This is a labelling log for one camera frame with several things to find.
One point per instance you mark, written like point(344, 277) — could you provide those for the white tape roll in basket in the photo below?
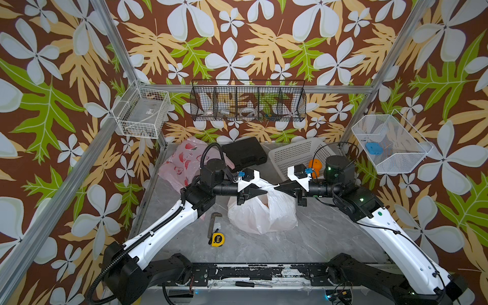
point(248, 112)

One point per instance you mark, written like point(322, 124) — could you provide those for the pink printed plastic bag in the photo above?
point(184, 164)

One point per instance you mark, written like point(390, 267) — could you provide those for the white mesh basket right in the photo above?
point(404, 147)

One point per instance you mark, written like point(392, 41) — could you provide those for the orange fruit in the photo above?
point(316, 166)

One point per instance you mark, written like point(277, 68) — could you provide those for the black wire basket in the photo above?
point(221, 100)

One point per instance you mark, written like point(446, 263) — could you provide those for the white plastic perforated basket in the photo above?
point(300, 153)

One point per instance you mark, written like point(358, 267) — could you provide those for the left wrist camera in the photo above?
point(247, 177)

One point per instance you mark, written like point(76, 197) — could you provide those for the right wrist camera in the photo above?
point(300, 174)

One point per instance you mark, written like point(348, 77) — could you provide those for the white wire basket left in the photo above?
point(141, 111)

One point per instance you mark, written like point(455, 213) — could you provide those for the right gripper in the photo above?
point(298, 192)

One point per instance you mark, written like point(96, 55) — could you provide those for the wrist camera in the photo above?
point(247, 177)
point(300, 174)

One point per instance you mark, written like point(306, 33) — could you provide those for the black screwdriver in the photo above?
point(251, 284)

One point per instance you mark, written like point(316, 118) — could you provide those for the white plastic bag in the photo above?
point(272, 212)

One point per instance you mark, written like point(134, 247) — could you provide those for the blue object in basket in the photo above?
point(374, 148)

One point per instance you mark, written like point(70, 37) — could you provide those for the large metal hex key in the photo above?
point(212, 223)

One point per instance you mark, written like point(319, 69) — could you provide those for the black plastic tool case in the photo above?
point(245, 153)

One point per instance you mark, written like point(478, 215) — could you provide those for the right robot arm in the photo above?
point(421, 281)

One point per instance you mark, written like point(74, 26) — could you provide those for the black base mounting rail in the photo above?
point(294, 274)

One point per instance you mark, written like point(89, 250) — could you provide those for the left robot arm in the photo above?
point(129, 269)

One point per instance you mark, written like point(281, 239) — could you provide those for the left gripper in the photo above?
point(247, 194)

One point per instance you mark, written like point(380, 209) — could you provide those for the yellow tape measure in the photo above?
point(217, 239)

